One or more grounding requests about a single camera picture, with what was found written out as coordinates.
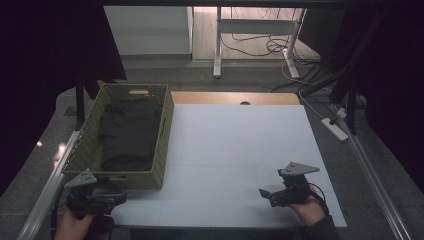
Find dark curtain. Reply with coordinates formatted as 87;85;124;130
0;0;128;196
333;0;424;194

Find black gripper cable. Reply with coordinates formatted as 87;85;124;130
308;182;330;216
49;188;69;234

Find white power strip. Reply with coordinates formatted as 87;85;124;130
320;117;350;143

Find aluminium rail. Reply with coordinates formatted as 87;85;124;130
331;104;414;240
16;129;82;240

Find black metal stand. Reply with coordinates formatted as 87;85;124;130
74;79;86;132

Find person's right hand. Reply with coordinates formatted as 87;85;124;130
287;185;330;228

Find white power cable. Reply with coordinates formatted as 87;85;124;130
280;59;326;122

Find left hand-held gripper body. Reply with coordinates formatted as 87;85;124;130
63;168;116;221

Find dark cloth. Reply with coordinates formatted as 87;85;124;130
98;99;163;172

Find white metal desk frame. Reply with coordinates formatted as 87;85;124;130
212;6;308;80

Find green woven basket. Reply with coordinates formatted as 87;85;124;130
61;83;175;191

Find black floor cables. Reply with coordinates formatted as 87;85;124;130
219;7;323;66

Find black tripod stand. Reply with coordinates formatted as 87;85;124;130
298;9;388;136

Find white cabinet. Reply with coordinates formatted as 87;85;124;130
103;5;195;57

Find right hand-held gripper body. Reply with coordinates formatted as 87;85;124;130
271;161;321;208

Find person's left hand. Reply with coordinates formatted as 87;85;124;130
53;209;97;240

